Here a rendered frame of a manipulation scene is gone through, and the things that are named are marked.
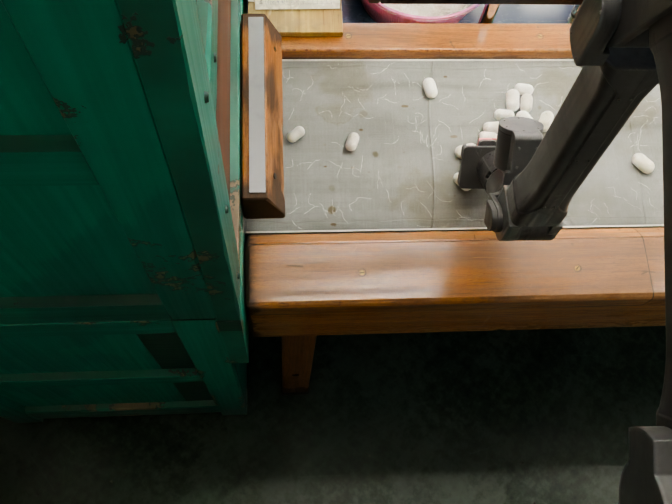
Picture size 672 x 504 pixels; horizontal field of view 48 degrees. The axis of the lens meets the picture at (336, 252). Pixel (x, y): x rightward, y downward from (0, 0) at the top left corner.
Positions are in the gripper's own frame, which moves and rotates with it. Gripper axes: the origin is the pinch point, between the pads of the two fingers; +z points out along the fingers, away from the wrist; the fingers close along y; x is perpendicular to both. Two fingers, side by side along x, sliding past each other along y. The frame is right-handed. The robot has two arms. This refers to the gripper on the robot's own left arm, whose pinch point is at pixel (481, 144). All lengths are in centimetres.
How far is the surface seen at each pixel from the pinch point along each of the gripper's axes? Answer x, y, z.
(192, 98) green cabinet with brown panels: -28, 37, -62
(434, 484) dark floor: 88, -4, 13
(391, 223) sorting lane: 9.3, 14.4, -8.5
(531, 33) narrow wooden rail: -13.4, -9.9, 14.8
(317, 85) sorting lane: -5.8, 25.1, 9.8
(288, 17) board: -15.0, 29.7, 15.2
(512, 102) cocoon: -4.9, -5.5, 5.3
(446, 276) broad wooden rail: 13.2, 7.4, -17.2
